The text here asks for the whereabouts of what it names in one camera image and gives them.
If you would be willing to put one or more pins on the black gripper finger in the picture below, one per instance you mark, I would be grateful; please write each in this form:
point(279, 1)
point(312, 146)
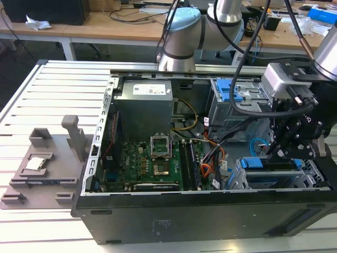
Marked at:
point(280, 131)
point(300, 149)

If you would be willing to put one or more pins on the hard disk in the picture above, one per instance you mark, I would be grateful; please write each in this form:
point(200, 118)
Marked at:
point(253, 163)

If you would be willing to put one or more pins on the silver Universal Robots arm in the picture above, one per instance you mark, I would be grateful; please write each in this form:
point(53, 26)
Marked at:
point(181, 39)

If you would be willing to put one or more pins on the grey metal disk bay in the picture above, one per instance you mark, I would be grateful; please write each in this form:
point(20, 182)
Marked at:
point(310, 176)

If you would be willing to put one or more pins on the RAM stick in slot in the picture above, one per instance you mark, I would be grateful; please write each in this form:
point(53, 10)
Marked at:
point(194, 166)

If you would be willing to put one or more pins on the grey optical drive cage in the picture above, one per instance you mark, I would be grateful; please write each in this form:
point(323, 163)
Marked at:
point(221, 113)

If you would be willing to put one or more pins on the blue plastic drive latch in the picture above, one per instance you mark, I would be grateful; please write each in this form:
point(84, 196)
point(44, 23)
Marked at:
point(223, 91)

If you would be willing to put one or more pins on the clear plastic bag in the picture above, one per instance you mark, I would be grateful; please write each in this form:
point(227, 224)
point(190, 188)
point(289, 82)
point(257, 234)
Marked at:
point(305, 26)

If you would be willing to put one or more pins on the small black box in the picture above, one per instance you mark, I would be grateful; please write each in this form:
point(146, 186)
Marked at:
point(272, 23)

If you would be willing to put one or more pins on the blue cardboard box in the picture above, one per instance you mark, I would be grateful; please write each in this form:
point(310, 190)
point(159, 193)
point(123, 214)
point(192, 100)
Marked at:
point(322, 13)

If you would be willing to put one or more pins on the thin metal locking lever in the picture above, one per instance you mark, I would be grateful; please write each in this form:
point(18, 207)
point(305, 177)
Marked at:
point(171, 149)

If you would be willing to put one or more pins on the CPU socket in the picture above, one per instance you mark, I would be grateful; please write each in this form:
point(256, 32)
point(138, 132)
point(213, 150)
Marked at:
point(161, 169)

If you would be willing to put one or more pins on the black PC case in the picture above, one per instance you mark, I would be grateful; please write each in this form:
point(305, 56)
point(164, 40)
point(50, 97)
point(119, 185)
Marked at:
point(184, 218)

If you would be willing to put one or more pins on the black graphics card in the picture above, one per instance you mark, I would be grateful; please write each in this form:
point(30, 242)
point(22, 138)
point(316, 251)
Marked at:
point(156, 187)

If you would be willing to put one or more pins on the grey power supply unit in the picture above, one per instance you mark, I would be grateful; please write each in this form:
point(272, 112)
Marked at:
point(144, 110)

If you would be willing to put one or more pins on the green motherboard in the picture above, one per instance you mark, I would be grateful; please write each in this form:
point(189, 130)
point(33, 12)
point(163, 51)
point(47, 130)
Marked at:
point(137, 160)

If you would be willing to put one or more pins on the wooden desk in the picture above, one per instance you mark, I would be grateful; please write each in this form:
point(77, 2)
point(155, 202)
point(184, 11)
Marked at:
point(105, 29)

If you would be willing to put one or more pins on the grey parts rack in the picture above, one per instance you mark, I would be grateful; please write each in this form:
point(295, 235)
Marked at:
point(60, 168)

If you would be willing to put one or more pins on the RAM stick with blue label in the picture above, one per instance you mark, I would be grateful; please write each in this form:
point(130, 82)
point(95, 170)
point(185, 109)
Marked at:
point(42, 182)

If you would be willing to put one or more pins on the silver CPU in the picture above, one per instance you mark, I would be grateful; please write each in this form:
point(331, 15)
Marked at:
point(35, 163)

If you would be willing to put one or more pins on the large black box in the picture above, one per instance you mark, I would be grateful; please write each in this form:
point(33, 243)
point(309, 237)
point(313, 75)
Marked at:
point(44, 11)

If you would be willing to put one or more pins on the crumpled white paper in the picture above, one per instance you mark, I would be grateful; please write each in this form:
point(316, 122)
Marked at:
point(37, 23)

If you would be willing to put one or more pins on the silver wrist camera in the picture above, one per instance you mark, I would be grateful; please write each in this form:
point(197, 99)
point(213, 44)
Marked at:
point(279, 79)

